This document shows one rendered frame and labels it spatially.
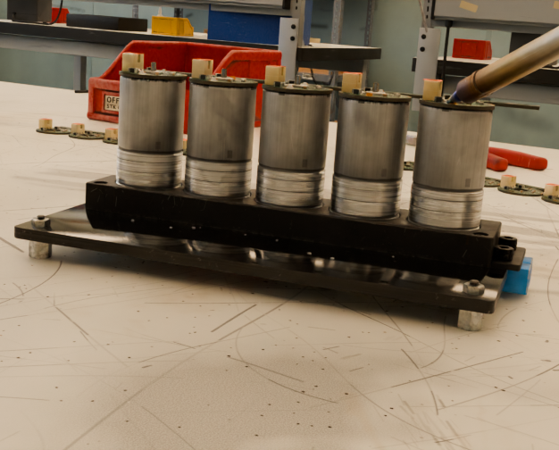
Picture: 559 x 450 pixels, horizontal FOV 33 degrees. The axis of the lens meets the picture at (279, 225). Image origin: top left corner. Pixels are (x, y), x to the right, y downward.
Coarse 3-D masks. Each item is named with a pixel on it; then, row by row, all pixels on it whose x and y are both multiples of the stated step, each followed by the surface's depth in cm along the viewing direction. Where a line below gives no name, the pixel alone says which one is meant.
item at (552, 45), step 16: (528, 48) 26; (544, 48) 26; (496, 64) 28; (512, 64) 27; (528, 64) 26; (544, 64) 26; (464, 80) 29; (480, 80) 28; (496, 80) 28; (512, 80) 27; (464, 96) 29; (480, 96) 29
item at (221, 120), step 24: (192, 96) 33; (216, 96) 33; (240, 96) 33; (192, 120) 33; (216, 120) 33; (240, 120) 33; (192, 144) 33; (216, 144) 33; (240, 144) 33; (192, 168) 33; (216, 168) 33; (240, 168) 33; (192, 192) 34; (216, 192) 33; (240, 192) 34
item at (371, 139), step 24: (360, 120) 31; (384, 120) 31; (336, 144) 32; (360, 144) 31; (384, 144) 31; (336, 168) 32; (360, 168) 31; (384, 168) 31; (336, 192) 32; (360, 192) 32; (384, 192) 32; (360, 216) 32; (384, 216) 32
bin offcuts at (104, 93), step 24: (144, 48) 74; (168, 48) 77; (192, 48) 79; (216, 48) 77; (240, 48) 76; (216, 72) 67; (240, 72) 70; (264, 72) 73; (96, 96) 70; (96, 120) 70
